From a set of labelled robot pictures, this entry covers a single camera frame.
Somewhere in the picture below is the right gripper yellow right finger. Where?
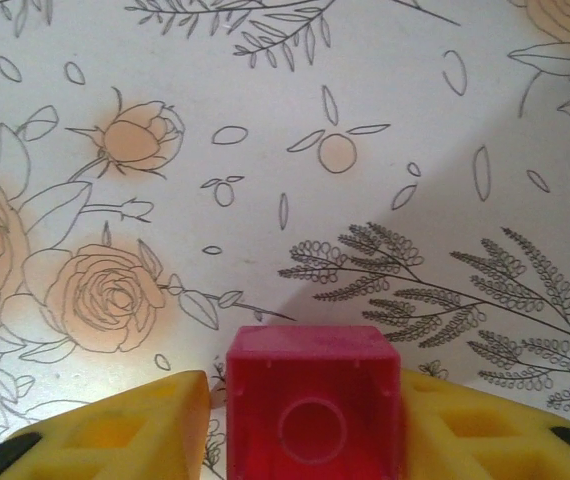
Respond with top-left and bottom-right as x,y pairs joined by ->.
400,369 -> 570,480

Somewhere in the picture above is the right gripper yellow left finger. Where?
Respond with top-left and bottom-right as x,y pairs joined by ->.
0,369 -> 212,480

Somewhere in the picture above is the red square lego brick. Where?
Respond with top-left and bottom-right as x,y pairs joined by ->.
225,324 -> 409,480

